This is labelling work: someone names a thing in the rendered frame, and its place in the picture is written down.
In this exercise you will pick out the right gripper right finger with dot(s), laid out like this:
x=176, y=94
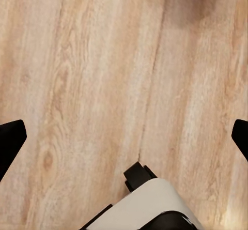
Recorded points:
x=240, y=136

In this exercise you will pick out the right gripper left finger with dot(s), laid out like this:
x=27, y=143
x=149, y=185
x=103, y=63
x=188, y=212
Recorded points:
x=12, y=137

